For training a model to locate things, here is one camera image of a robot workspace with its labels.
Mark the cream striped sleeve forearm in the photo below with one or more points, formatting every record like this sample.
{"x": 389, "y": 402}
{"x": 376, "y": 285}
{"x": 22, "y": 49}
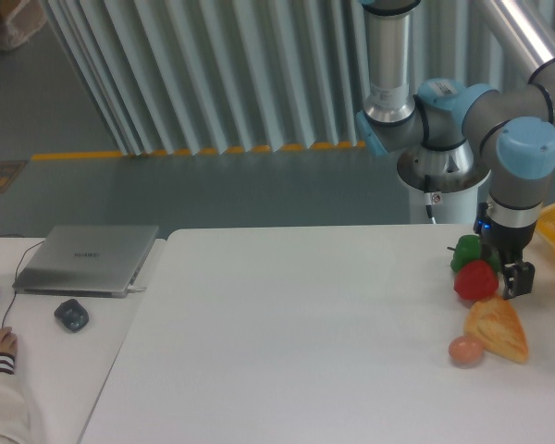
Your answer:
{"x": 15, "y": 424}

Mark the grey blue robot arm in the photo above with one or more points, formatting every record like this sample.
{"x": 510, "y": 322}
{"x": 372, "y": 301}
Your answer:
{"x": 512, "y": 133}

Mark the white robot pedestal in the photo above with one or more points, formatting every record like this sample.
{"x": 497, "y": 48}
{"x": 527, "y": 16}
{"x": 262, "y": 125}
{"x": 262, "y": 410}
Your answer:
{"x": 443, "y": 186}

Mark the dark grey computer mouse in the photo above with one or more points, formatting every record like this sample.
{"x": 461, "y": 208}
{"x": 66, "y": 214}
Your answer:
{"x": 72, "y": 316}

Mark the red bell pepper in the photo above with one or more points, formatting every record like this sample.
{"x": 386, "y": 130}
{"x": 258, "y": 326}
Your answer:
{"x": 476, "y": 281}

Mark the green bell pepper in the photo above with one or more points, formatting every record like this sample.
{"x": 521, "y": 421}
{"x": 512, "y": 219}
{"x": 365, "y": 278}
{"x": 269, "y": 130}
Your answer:
{"x": 466, "y": 250}

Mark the silver closed laptop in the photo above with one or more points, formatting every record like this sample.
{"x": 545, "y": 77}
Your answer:
{"x": 96, "y": 261}

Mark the cardboard box with wrap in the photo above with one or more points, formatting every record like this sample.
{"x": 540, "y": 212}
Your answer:
{"x": 19, "y": 21}

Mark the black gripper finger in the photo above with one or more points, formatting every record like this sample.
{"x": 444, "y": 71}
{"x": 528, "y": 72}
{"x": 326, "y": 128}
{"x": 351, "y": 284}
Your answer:
{"x": 491, "y": 256}
{"x": 518, "y": 279}

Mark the grey folding partition screen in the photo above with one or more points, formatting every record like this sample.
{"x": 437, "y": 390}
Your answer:
{"x": 216, "y": 75}

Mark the golden pastry bread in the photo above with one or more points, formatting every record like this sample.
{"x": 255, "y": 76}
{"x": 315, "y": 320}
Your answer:
{"x": 497, "y": 325}

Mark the white side desk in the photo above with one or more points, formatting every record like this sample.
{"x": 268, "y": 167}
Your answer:
{"x": 63, "y": 373}

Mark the brown egg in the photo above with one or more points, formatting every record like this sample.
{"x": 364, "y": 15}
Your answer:
{"x": 465, "y": 350}

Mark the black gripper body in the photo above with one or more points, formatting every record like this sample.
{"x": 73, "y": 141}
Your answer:
{"x": 507, "y": 230}

